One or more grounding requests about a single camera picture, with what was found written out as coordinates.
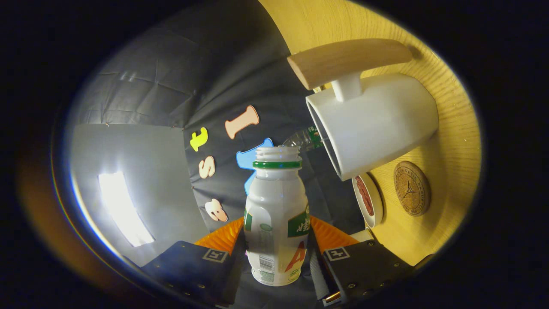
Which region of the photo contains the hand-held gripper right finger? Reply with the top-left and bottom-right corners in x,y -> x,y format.
307,216 -> 416,307

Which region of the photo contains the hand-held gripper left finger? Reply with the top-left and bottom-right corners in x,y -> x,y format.
122,217 -> 247,307

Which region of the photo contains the white juice bottle green label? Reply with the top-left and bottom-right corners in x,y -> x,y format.
243,146 -> 310,287

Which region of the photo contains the round cork coaster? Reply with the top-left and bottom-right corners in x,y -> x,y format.
393,161 -> 431,217

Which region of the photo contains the white cup with wooden handle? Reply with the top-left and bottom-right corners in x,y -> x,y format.
287,39 -> 440,182

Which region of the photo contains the clear plastic water bottle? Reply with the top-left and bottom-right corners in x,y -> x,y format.
282,126 -> 323,152

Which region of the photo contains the red meat slice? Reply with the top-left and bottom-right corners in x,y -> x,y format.
355,176 -> 374,217

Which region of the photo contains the round white plate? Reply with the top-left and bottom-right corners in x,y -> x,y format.
352,173 -> 384,229

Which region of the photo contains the ceiling light panel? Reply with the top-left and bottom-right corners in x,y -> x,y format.
98,172 -> 155,248

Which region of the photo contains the wooden table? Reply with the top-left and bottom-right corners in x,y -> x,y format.
257,0 -> 482,267

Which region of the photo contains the black backdrop cloth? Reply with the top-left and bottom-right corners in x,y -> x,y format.
71,0 -> 378,307

